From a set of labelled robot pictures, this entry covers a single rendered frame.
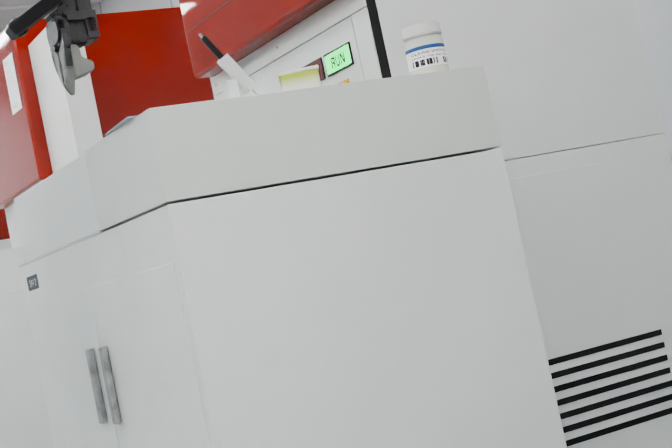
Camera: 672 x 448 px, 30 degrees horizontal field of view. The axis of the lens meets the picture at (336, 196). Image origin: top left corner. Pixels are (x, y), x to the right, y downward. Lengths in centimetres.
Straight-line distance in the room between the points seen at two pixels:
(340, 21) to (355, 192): 68
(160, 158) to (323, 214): 28
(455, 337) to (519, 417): 18
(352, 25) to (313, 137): 61
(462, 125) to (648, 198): 78
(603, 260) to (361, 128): 85
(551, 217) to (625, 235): 20
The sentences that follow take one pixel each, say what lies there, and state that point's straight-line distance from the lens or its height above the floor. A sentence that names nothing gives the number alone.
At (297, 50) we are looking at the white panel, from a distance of 281.
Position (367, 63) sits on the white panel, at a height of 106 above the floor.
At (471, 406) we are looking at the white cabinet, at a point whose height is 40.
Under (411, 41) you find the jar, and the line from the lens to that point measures 222.
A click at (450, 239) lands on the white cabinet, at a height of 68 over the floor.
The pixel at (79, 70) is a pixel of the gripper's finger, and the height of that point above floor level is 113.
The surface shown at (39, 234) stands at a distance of 261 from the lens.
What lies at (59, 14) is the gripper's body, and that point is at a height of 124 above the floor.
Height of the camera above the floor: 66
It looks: 3 degrees up
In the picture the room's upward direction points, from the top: 12 degrees counter-clockwise
